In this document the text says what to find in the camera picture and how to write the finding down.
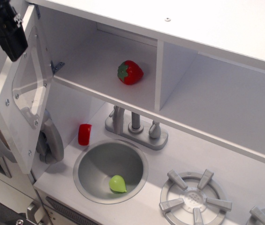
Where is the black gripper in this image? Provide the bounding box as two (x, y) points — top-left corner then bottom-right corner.
(0, 0), (28, 62)

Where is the white microwave door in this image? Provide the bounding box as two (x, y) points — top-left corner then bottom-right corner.
(0, 4), (53, 174)

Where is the grey toy telephone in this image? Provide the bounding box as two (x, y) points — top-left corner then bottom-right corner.
(36, 109), (64, 165)

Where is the red toy cylinder piece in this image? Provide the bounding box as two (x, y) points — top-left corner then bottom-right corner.
(78, 124), (92, 146)

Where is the red toy strawberry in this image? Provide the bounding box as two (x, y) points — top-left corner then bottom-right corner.
(117, 60), (144, 85)

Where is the grey toy faucet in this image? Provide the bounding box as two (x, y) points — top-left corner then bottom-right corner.
(105, 105), (168, 150)

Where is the grey round sink bowl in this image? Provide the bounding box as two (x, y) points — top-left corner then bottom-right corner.
(73, 139), (149, 204)

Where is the green toy pear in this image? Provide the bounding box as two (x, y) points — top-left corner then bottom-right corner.
(109, 175), (127, 193)

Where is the white toy kitchen shelf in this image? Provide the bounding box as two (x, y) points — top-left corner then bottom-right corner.
(36, 0), (265, 163)

